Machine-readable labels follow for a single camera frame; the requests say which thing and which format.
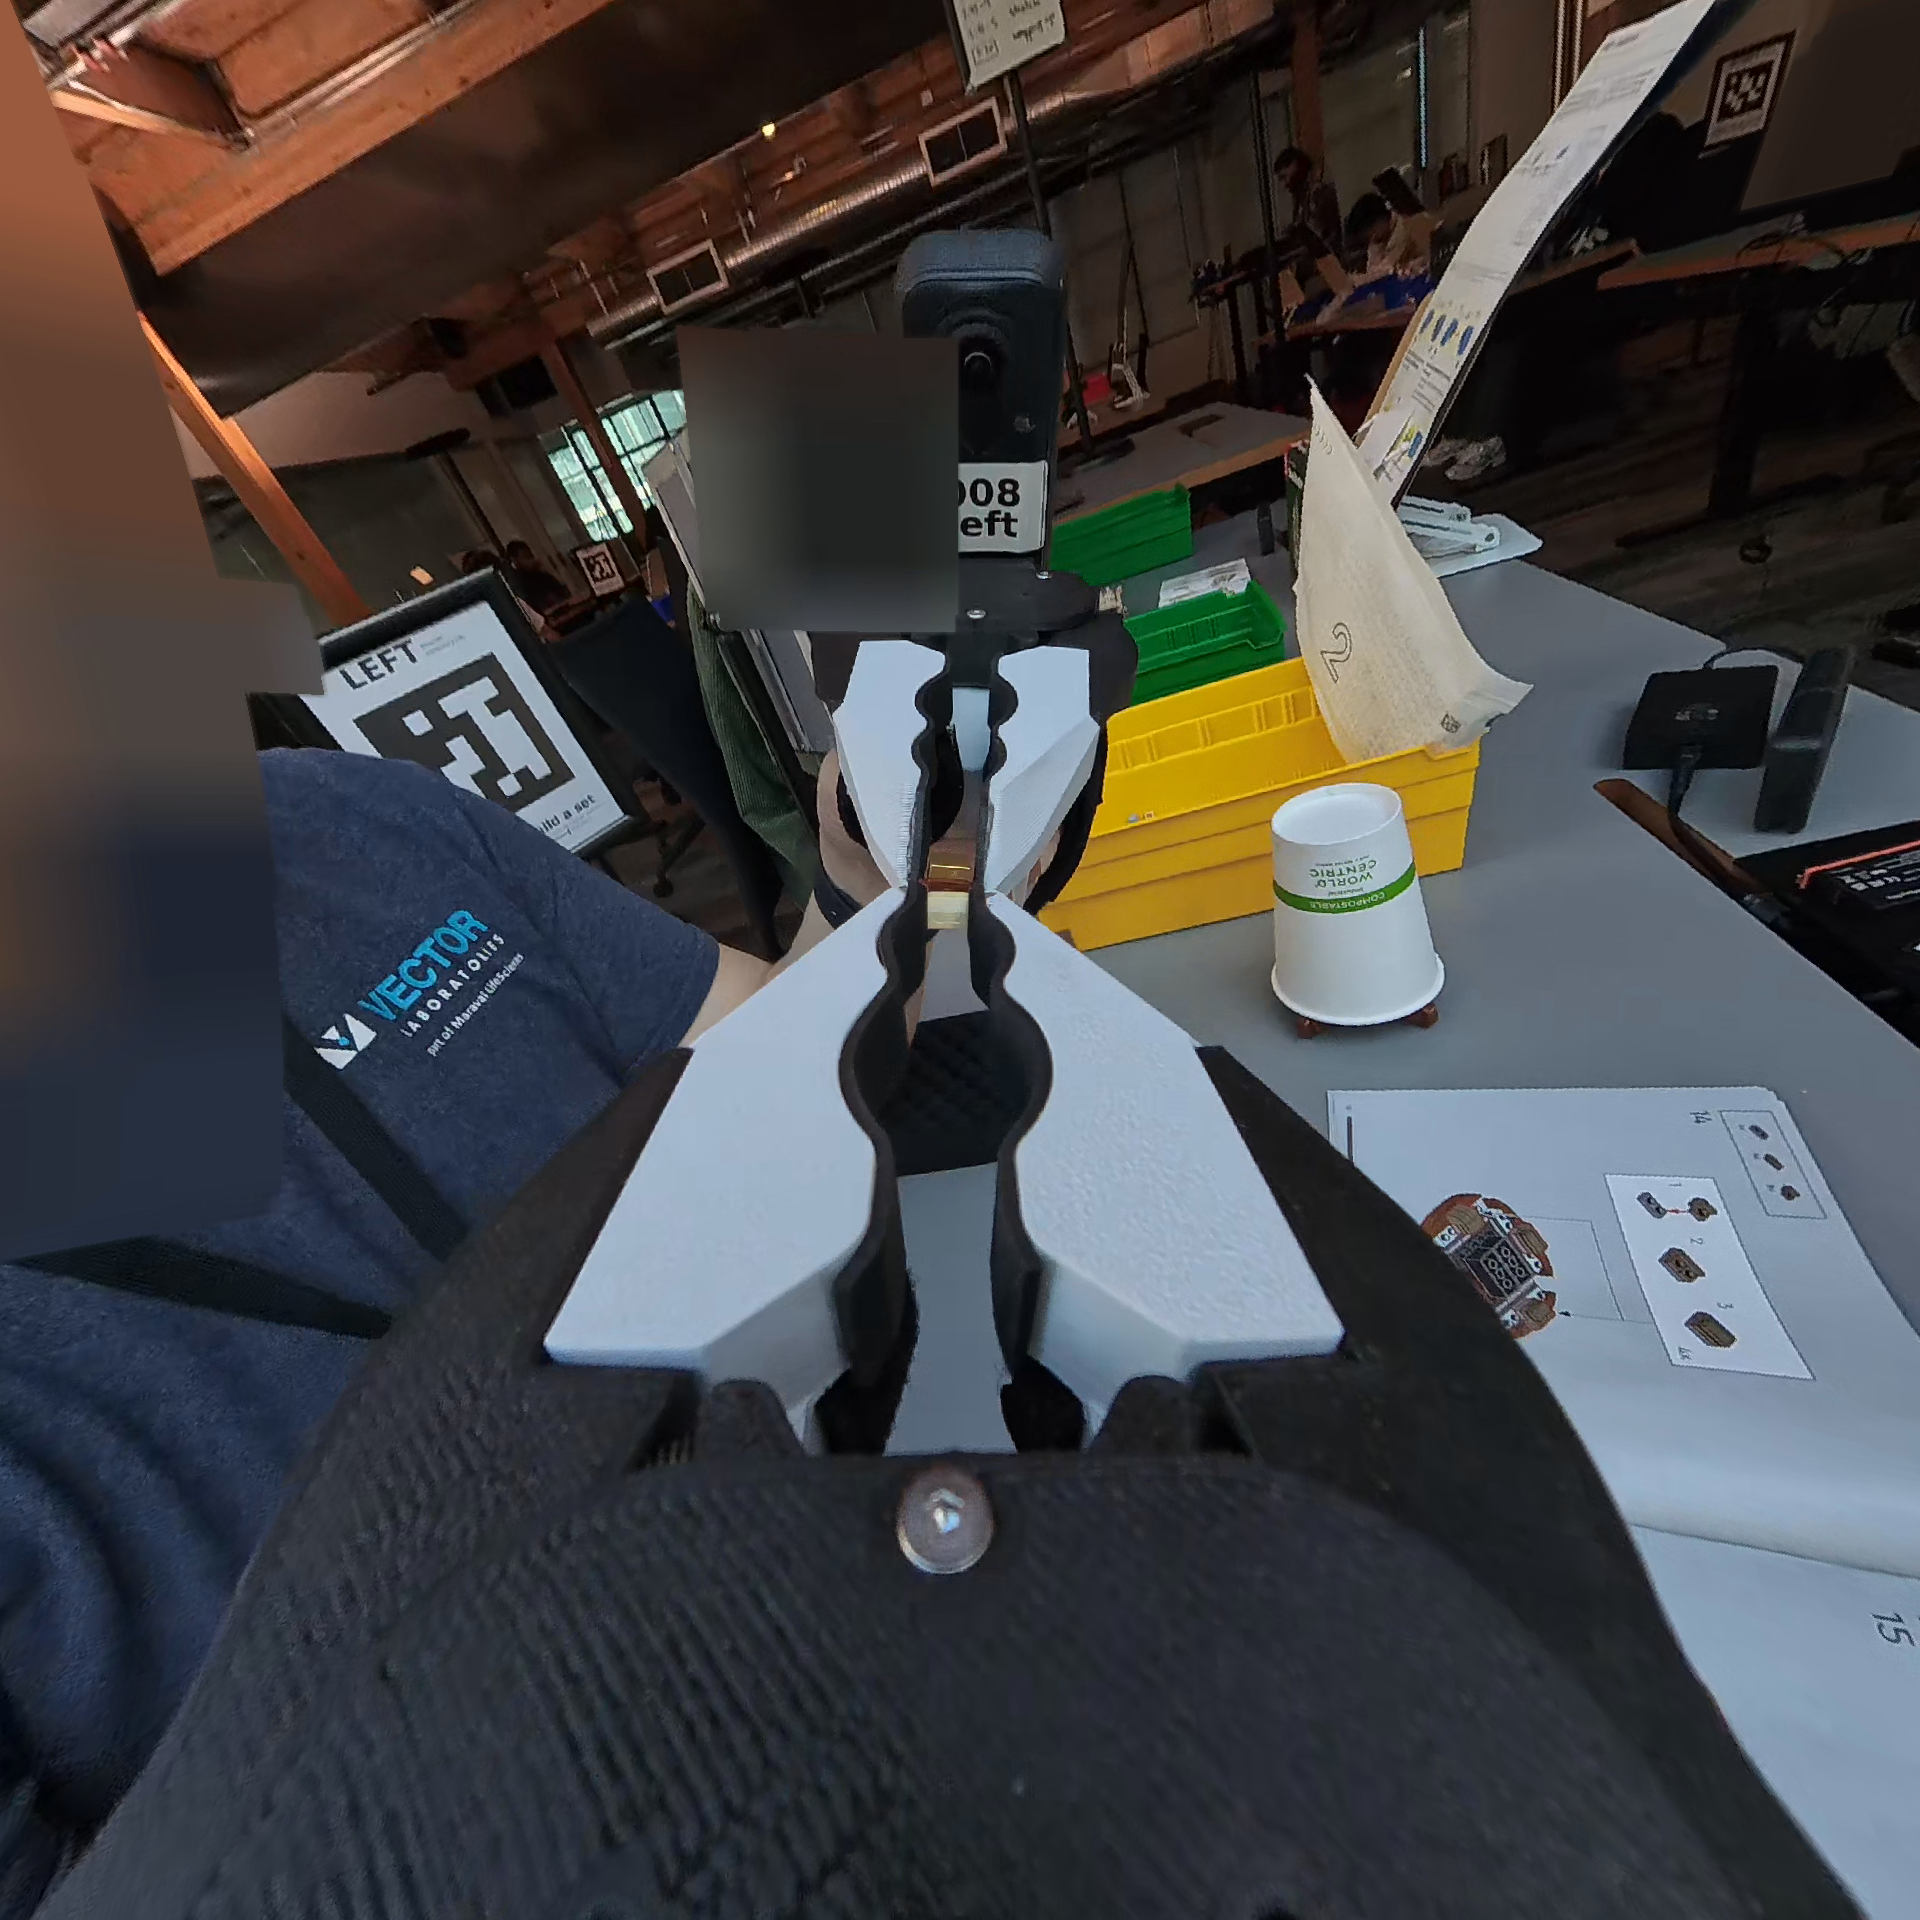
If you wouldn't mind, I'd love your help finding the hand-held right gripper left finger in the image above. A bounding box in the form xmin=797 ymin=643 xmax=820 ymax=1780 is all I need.
xmin=543 ymin=883 xmax=924 ymax=1412

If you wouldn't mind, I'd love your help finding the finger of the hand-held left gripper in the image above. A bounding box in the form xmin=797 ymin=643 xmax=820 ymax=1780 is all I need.
xmin=977 ymin=644 xmax=1113 ymax=905
xmin=831 ymin=637 xmax=943 ymax=894

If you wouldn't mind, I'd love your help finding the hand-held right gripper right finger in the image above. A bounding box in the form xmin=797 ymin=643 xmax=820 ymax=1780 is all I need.
xmin=967 ymin=880 xmax=1347 ymax=1397

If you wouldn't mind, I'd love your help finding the person's left forearm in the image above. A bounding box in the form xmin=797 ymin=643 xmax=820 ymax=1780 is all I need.
xmin=681 ymin=885 xmax=842 ymax=1052

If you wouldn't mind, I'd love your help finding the lego instruction booklet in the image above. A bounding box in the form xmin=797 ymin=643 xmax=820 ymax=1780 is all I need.
xmin=1329 ymin=1083 xmax=1920 ymax=1920

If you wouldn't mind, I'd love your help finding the person's left hand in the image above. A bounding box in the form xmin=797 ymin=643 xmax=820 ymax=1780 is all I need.
xmin=814 ymin=749 xmax=903 ymax=939

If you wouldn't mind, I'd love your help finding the green plastic bin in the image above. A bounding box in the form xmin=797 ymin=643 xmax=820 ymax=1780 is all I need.
xmin=1045 ymin=481 xmax=1193 ymax=590
xmin=1123 ymin=582 xmax=1297 ymax=705

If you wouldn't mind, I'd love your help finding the yellow plastic bin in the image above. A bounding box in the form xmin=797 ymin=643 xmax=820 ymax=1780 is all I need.
xmin=1035 ymin=656 xmax=1481 ymax=952

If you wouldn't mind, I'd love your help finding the black quilted wrist rest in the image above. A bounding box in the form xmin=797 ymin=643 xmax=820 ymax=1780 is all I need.
xmin=877 ymin=1016 xmax=1038 ymax=1179

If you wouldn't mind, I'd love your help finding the white paper cup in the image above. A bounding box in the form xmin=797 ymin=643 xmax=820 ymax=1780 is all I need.
xmin=1268 ymin=783 xmax=1449 ymax=1028

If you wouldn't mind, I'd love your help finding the white paper notice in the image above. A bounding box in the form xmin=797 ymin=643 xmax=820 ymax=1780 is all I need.
xmin=943 ymin=0 xmax=1070 ymax=92

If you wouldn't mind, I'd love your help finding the numbered paper bag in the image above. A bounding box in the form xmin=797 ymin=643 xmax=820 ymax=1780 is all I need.
xmin=1293 ymin=374 xmax=1535 ymax=763

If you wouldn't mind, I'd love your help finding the person's blue t-shirt torso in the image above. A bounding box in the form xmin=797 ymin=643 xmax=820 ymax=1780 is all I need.
xmin=0 ymin=749 xmax=722 ymax=1920

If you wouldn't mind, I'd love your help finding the black white marker sign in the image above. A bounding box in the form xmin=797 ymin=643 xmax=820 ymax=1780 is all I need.
xmin=246 ymin=568 xmax=646 ymax=863

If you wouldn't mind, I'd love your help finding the white plastic part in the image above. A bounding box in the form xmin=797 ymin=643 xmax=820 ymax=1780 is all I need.
xmin=1395 ymin=503 xmax=1546 ymax=577

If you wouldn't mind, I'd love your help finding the white printed sheet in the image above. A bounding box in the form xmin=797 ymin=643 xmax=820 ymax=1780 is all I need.
xmin=1372 ymin=0 xmax=1718 ymax=481

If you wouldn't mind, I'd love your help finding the brown wooden strip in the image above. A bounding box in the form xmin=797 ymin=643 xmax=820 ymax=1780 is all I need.
xmin=1593 ymin=776 xmax=1765 ymax=903

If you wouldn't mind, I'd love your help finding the black oblong device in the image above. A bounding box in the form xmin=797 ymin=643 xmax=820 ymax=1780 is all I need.
xmin=1751 ymin=644 xmax=1859 ymax=836

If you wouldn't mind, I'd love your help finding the black cable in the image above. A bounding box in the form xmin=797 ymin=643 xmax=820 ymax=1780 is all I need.
xmin=1657 ymin=644 xmax=1862 ymax=819

